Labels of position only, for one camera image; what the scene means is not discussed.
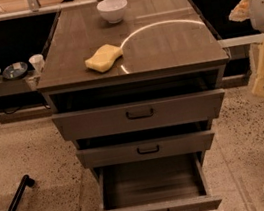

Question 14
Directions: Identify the grey side shelf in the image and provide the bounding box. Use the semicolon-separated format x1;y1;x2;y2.
0;70;40;97

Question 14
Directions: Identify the grey drawer cabinet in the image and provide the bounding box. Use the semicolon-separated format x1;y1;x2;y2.
23;0;248;193

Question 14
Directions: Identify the dark glazed bowl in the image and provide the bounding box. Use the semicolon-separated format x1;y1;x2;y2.
2;61;28;80

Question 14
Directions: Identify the yellow sponge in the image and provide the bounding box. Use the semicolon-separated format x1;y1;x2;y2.
85;44;123;73

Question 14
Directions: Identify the grey top drawer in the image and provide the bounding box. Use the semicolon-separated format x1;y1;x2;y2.
52;89;225;141

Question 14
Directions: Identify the white paper cup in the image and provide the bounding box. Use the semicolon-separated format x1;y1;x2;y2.
29;54;45;73

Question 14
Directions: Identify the grey middle drawer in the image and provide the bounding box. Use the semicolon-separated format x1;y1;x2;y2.
76;124;214;170

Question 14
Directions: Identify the grey drawer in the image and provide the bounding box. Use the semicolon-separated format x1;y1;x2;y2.
76;124;214;170
52;89;225;141
98;153;222;211

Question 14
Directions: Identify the grey bottom drawer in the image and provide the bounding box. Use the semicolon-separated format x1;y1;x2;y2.
98;153;222;211

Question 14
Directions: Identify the white bowl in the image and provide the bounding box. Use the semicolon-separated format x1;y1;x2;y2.
96;0;127;24

